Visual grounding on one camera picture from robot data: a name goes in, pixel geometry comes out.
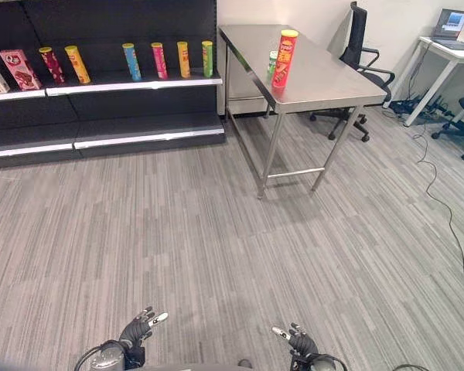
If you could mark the white desk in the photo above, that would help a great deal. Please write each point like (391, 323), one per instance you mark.
(441, 65)

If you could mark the black store shelf unit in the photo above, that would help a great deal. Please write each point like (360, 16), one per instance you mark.
(100, 100)

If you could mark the blue chips can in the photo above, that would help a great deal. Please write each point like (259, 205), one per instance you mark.
(132, 62)

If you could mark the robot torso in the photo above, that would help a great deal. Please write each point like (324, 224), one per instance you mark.
(201, 366)

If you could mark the black high-back office chair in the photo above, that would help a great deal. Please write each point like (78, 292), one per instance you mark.
(361, 65)

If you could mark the yellow chips can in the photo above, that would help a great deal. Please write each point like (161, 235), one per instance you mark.
(184, 59)

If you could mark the red chips can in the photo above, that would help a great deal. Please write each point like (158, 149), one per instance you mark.
(284, 60)

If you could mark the pink biscuit box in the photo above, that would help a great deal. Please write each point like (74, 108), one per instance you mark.
(20, 69)

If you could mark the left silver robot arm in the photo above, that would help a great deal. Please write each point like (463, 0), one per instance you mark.
(109, 356)

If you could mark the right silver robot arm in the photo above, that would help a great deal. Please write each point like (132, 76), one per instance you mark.
(318, 363)

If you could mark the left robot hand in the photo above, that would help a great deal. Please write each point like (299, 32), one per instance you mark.
(136, 329)

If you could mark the tall green chips can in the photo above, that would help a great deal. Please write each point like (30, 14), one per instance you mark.
(207, 58)

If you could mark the maroon chips can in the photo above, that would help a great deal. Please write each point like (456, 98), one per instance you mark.
(52, 65)

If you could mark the pink chips can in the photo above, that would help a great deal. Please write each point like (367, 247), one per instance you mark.
(159, 60)

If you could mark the small green chips can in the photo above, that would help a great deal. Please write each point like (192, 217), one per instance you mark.
(272, 63)

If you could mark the orange-yellow chips can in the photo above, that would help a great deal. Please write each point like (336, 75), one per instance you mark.
(77, 64)

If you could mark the stainless steel table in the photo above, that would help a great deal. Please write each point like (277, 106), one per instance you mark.
(301, 73)

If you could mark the open laptop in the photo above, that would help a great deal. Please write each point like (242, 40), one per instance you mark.
(450, 29)

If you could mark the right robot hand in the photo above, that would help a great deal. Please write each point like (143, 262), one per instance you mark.
(302, 342)

